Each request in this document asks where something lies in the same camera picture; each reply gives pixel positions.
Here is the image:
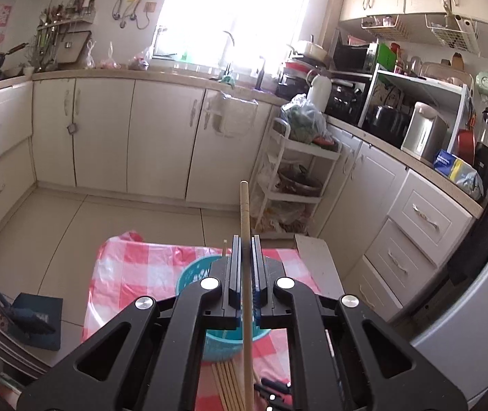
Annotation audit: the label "black rice cooker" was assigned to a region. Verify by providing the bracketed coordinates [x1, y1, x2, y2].
[364, 105, 412, 147]

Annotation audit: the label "white thermos jug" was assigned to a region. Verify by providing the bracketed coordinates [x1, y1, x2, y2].
[306, 73, 333, 113]

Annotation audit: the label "pink checked plastic tablecloth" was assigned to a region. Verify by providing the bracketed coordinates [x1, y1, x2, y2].
[82, 231, 326, 411]

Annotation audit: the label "grey refrigerator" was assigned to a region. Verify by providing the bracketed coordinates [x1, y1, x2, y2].
[410, 218, 488, 399]

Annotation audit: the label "green cutting board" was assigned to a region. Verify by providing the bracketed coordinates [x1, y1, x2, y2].
[376, 43, 405, 74]

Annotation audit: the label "black microwave oven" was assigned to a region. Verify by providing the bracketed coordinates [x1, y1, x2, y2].
[333, 43, 380, 73]

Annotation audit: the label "wall utensil rack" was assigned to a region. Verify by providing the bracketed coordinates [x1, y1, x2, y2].
[34, 0, 98, 71]

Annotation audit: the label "light wooden chopstick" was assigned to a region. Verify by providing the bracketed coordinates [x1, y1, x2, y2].
[221, 240, 228, 343]
[239, 181, 256, 411]

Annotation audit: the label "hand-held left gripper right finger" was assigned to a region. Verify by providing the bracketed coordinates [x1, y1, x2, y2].
[251, 235, 470, 411]

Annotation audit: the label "white counter shelf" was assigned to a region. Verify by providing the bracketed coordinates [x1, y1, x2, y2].
[359, 63, 472, 155]

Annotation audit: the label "black toaster oven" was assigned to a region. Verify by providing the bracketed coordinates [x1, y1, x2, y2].
[324, 78, 374, 126]

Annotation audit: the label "silver electric kettle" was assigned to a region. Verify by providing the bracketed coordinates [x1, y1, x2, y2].
[401, 101, 449, 164]

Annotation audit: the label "blue broom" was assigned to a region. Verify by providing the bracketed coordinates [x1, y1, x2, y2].
[0, 235, 57, 340]

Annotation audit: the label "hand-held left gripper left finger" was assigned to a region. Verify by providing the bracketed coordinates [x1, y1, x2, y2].
[17, 235, 243, 411]

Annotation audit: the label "blue and yellow packet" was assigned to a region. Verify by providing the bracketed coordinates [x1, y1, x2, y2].
[433, 149, 485, 201]

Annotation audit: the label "cream base cabinets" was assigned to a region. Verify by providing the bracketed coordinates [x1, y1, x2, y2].
[0, 71, 288, 251]

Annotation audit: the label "clear plastic bag holder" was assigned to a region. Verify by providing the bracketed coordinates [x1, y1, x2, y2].
[203, 89, 260, 138]

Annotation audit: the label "blue plastic perforated basket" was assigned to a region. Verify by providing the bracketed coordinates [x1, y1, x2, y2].
[175, 254, 270, 362]

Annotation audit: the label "blue dustpan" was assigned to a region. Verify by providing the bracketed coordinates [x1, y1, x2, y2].
[8, 292, 64, 352]

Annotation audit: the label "metal kitchen faucet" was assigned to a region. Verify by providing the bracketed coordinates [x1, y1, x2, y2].
[222, 31, 237, 78]

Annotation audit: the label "green vegetable plastic bag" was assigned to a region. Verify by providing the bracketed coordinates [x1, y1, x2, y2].
[279, 93, 335, 145]

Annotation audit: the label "red pot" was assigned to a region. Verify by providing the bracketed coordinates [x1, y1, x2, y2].
[457, 128, 478, 166]

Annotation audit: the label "stack of pots and pans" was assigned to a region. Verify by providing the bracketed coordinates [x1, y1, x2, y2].
[276, 39, 331, 100]

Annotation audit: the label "cream drawer cabinet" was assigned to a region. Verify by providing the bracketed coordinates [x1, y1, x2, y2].
[312, 122, 485, 324]

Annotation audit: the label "white wire hanging basket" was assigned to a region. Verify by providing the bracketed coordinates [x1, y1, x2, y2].
[425, 12, 481, 49]

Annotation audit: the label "bunch of chopsticks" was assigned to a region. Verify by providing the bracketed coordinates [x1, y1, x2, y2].
[212, 357, 262, 411]

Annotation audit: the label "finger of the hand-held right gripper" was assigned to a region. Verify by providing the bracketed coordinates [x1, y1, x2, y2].
[262, 377, 292, 395]
[253, 387, 292, 411]

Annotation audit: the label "white trolley rack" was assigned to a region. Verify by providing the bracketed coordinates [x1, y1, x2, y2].
[252, 116, 342, 235]

